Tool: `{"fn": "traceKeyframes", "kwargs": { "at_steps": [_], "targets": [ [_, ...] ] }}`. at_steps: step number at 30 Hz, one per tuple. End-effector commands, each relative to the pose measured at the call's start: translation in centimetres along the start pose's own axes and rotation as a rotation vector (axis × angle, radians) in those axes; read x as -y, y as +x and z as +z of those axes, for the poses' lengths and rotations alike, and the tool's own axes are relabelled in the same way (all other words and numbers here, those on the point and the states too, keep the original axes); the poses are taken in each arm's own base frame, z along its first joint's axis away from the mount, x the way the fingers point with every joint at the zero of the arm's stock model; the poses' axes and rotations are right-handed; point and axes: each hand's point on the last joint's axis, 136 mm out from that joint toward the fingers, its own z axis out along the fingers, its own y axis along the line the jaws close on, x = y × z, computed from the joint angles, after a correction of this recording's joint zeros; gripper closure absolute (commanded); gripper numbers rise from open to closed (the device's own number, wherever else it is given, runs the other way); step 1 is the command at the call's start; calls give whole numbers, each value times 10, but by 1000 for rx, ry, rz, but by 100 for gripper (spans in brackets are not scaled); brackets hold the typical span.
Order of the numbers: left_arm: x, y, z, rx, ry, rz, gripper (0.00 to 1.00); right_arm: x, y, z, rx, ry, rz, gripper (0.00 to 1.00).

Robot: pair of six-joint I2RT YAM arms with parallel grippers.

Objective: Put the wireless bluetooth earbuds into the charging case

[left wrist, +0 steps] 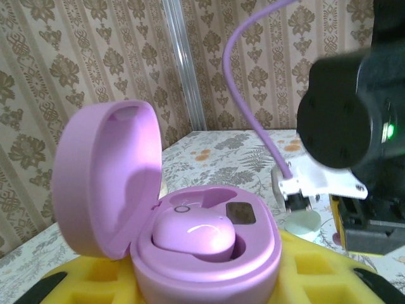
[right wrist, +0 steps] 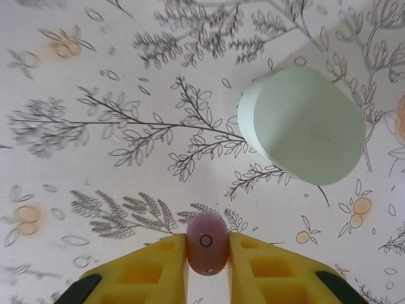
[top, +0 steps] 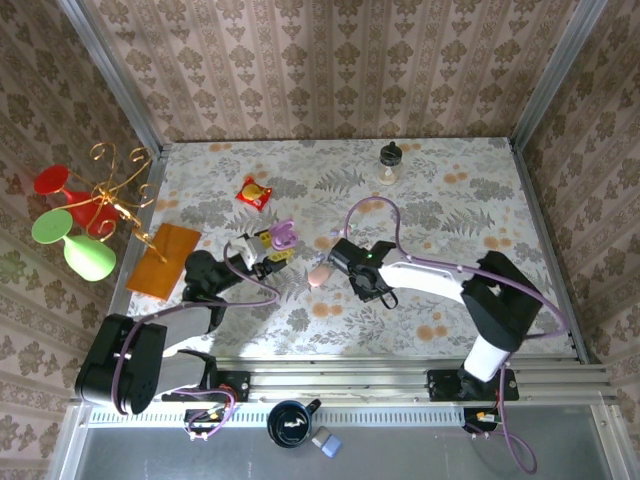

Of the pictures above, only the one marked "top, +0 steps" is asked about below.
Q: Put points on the aluminium frame post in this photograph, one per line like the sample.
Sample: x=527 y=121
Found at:
x=114 y=75
x=555 y=75

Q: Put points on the black power connector block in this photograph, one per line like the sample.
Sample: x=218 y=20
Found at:
x=475 y=417
x=195 y=416

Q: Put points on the small blue grey box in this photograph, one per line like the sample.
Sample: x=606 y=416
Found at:
x=329 y=442

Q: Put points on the glass jar with black lid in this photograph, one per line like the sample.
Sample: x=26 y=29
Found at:
x=389 y=162

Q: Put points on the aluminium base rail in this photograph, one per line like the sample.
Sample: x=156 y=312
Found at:
x=340 y=385

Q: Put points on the pink earbud charging case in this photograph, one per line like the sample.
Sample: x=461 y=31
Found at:
x=320 y=276

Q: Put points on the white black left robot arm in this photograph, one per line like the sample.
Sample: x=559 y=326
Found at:
x=125 y=360

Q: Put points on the purple earbud charging case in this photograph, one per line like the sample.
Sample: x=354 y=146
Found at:
x=282 y=234

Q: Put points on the green plastic wine glass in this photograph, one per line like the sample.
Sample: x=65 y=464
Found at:
x=87 y=255

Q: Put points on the orange flat sheet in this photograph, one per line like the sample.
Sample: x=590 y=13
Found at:
x=165 y=262

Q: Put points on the red plastic wine glass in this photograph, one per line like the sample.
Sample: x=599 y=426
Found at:
x=50 y=179

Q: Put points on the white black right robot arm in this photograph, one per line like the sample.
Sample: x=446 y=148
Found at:
x=500 y=305

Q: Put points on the black mug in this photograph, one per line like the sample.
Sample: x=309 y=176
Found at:
x=289 y=425

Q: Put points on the red yellow snack packet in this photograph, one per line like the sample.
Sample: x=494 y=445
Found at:
x=254 y=192

